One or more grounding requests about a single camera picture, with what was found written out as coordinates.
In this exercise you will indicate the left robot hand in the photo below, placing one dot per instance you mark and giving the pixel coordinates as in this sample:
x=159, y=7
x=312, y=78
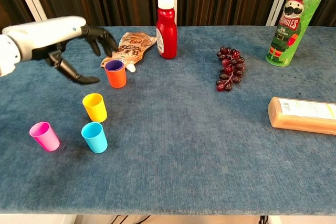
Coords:
x=47, y=35

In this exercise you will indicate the purple plastic cup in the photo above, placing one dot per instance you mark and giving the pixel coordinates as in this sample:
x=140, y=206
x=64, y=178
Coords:
x=114, y=65

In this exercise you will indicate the yellow plastic cup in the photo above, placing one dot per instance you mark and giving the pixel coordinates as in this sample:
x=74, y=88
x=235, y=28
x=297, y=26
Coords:
x=96, y=111

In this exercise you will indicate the pink plastic cup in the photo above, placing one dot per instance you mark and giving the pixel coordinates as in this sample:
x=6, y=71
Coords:
x=48, y=140

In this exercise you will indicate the blue plastic cup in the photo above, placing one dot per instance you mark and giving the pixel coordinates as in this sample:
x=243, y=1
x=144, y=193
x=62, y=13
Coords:
x=96, y=142

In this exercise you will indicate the orange plastic cup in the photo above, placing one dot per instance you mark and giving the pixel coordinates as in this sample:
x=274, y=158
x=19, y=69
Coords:
x=116, y=79

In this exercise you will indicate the brown spout pouch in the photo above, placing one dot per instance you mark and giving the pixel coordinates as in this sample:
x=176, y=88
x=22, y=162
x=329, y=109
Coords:
x=134, y=48

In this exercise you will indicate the red ketchup squeeze bottle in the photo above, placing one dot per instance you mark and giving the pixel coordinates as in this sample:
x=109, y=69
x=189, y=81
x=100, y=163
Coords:
x=167, y=35

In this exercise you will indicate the blue velvet tablecloth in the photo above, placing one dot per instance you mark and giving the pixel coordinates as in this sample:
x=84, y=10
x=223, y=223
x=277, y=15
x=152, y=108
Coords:
x=168, y=150

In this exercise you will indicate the red grape bunch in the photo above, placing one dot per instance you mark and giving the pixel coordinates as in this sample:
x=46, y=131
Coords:
x=231, y=69

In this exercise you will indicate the green Pringles can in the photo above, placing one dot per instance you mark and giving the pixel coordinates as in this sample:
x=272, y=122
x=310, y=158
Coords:
x=286, y=37

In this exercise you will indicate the orange juice bottle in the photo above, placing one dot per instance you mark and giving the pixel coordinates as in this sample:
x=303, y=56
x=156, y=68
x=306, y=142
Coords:
x=296, y=125

